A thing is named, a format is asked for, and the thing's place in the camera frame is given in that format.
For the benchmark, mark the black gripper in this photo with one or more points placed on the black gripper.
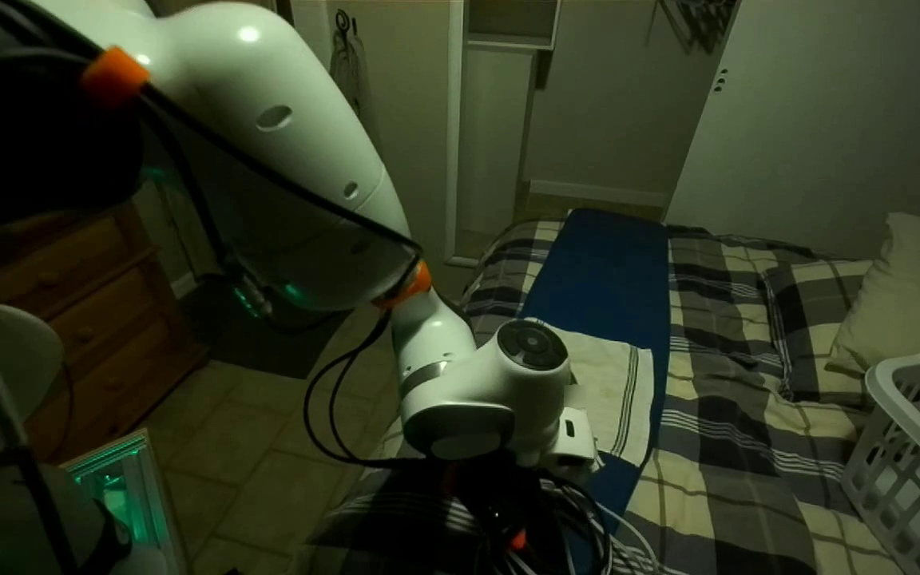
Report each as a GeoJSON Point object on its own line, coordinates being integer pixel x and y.
{"type": "Point", "coordinates": [502, 511]}

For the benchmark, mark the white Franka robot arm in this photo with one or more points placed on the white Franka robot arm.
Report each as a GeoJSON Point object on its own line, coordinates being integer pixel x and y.
{"type": "Point", "coordinates": [271, 160]}

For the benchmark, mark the white striped towel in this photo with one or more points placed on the white striped towel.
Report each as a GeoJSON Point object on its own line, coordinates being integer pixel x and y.
{"type": "Point", "coordinates": [619, 394]}

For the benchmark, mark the plaid bed comforter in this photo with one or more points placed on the plaid bed comforter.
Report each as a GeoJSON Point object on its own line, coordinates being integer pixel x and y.
{"type": "Point", "coordinates": [736, 427]}

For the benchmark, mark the blue ironing mat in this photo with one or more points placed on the blue ironing mat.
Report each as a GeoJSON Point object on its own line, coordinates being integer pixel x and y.
{"type": "Point", "coordinates": [607, 277]}

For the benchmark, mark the dark floor mat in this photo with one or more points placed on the dark floor mat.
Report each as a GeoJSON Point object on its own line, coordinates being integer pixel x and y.
{"type": "Point", "coordinates": [223, 339]}

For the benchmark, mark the narrow white panel door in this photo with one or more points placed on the narrow white panel door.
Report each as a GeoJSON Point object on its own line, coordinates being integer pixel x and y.
{"type": "Point", "coordinates": [497, 160]}

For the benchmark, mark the plaid pillow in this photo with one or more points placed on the plaid pillow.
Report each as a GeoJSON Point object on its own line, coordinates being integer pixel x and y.
{"type": "Point", "coordinates": [815, 319]}

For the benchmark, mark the green lit robot stand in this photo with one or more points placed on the green lit robot stand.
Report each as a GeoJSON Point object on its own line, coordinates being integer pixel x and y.
{"type": "Point", "coordinates": [126, 500]}

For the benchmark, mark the brown wooden dresser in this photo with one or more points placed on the brown wooden dresser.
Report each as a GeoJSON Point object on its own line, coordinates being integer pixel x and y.
{"type": "Point", "coordinates": [110, 308]}

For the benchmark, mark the cream pillow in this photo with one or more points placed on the cream pillow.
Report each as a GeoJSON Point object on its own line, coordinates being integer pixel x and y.
{"type": "Point", "coordinates": [912, 298]}

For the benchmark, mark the large white door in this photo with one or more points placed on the large white door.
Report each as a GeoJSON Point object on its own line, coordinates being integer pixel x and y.
{"type": "Point", "coordinates": [833, 115]}

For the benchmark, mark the dark hanging wall decoration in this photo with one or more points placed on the dark hanging wall decoration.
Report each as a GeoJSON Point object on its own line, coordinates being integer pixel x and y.
{"type": "Point", "coordinates": [700, 19]}

